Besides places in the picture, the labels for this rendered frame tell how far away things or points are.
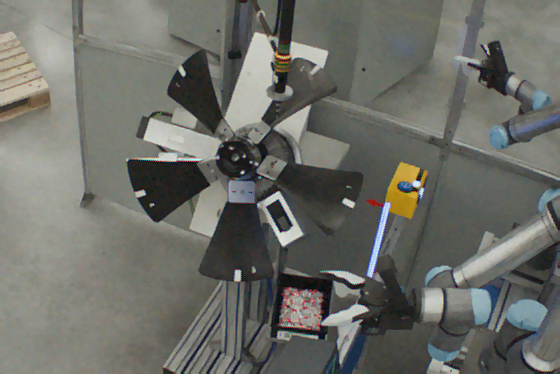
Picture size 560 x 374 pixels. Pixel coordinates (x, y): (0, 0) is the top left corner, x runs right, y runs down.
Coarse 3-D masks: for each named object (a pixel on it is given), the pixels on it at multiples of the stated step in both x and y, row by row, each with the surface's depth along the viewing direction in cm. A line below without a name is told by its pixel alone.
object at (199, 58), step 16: (192, 64) 209; (208, 64) 205; (176, 80) 215; (192, 80) 210; (208, 80) 206; (176, 96) 218; (192, 96) 213; (208, 96) 207; (192, 112) 216; (208, 112) 210; (208, 128) 214
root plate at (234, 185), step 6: (234, 180) 206; (234, 186) 206; (240, 186) 207; (246, 186) 208; (252, 186) 209; (234, 192) 206; (246, 192) 208; (252, 192) 209; (234, 198) 205; (240, 198) 207; (246, 198) 208; (252, 198) 209
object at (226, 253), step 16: (224, 208) 203; (240, 208) 206; (256, 208) 209; (224, 224) 203; (240, 224) 205; (256, 224) 208; (224, 240) 203; (240, 240) 205; (256, 240) 208; (208, 256) 202; (224, 256) 203; (240, 256) 205; (256, 256) 207; (208, 272) 202; (224, 272) 203; (272, 272) 208
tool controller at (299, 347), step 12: (300, 336) 152; (288, 348) 150; (300, 348) 149; (312, 348) 149; (324, 348) 148; (336, 348) 149; (288, 360) 147; (300, 360) 146; (312, 360) 146; (324, 360) 145; (336, 360) 150; (276, 372) 144; (288, 372) 144; (300, 372) 143; (312, 372) 143; (324, 372) 143; (336, 372) 151
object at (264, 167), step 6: (270, 156) 208; (264, 162) 206; (270, 162) 206; (276, 162) 207; (282, 162) 207; (258, 168) 203; (264, 168) 204; (270, 168) 204; (276, 168) 205; (282, 168) 205; (264, 174) 202; (270, 174) 203; (276, 174) 203
